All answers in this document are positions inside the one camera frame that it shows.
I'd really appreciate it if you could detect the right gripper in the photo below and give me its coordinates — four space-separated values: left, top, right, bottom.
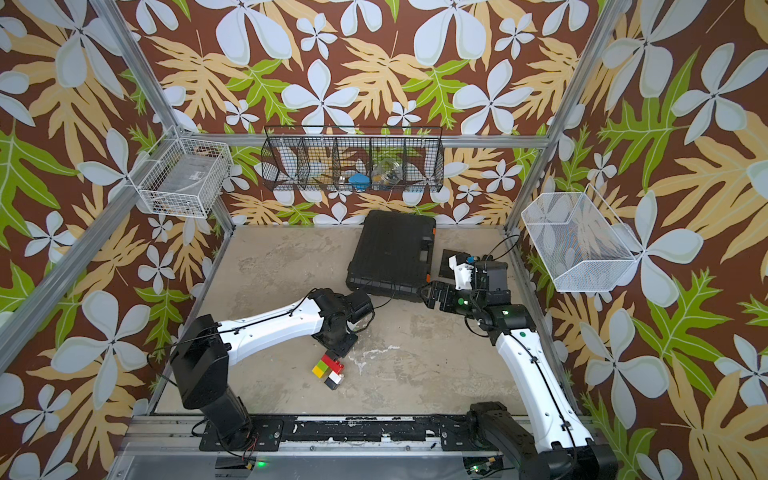
418 280 489 320

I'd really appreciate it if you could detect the red lego brick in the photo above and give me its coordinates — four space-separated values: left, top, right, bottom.
321 354 344 375

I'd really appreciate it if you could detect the white lego brick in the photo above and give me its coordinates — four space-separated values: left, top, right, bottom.
328 371 344 385

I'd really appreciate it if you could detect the black lego brick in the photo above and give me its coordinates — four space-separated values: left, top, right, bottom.
324 377 339 390

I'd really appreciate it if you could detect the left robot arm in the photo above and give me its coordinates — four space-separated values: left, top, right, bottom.
169 288 375 453

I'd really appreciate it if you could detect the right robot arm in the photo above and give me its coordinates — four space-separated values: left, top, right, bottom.
419 252 619 479

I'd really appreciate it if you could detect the small black box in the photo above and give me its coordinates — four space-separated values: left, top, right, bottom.
439 249 465 279

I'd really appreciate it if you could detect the black plastic tool case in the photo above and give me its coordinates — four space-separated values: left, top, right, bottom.
346 210 436 302

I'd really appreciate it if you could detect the white mesh basket right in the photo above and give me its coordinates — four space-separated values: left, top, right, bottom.
522 185 642 293

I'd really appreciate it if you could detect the blue object in basket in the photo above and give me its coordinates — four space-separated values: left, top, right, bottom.
348 173 371 192

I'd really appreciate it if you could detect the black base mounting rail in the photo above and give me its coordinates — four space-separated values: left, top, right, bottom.
198 414 493 453

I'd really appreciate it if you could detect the black wire basket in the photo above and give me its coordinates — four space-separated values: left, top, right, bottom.
259 126 445 193

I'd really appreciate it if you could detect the white wire basket left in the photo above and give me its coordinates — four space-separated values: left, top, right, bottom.
135 136 233 219

